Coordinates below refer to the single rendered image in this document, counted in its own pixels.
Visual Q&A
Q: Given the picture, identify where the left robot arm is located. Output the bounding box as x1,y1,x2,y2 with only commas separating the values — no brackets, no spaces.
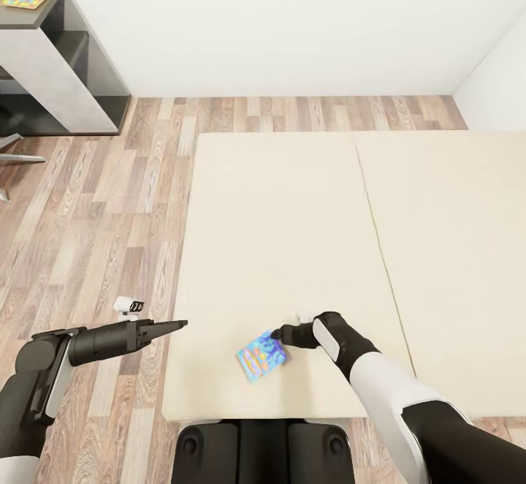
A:
0,296,185,484

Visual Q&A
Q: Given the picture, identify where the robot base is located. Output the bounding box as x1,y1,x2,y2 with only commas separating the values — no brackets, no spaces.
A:
171,417,356,484

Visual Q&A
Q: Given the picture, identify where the board game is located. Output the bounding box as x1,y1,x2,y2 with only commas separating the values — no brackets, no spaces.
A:
237,329,287,384

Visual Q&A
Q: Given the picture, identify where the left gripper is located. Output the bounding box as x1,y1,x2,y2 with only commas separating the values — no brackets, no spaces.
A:
94,319,185,360

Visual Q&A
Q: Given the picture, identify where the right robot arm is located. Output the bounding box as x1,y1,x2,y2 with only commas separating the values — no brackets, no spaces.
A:
270,309,526,484

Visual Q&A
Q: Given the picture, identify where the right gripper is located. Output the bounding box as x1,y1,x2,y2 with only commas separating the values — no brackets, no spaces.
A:
270,324,316,349

